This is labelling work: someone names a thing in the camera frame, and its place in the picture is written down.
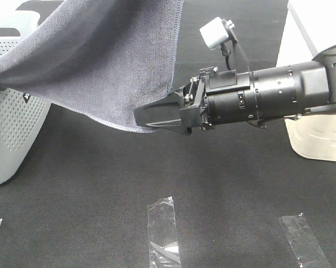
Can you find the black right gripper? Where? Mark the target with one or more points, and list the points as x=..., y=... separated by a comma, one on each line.
x=213, y=98

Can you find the grey-blue towel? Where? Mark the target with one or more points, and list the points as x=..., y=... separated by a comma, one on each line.
x=102, y=59

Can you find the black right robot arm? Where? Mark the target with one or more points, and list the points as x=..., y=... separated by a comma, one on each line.
x=280, y=92

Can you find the black fabric table mat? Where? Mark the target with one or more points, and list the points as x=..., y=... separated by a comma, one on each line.
x=80, y=197

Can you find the clear tape strip centre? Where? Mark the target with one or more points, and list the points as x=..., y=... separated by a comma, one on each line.
x=162, y=234

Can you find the grey perforated laundry basket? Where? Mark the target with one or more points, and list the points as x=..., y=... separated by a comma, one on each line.
x=21, y=115

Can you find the white lidded storage bin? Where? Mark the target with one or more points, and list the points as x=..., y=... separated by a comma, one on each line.
x=309, y=35

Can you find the clear tape strip right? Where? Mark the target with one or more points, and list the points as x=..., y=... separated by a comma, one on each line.
x=302, y=241

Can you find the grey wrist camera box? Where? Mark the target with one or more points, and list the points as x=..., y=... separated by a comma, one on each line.
x=218, y=31

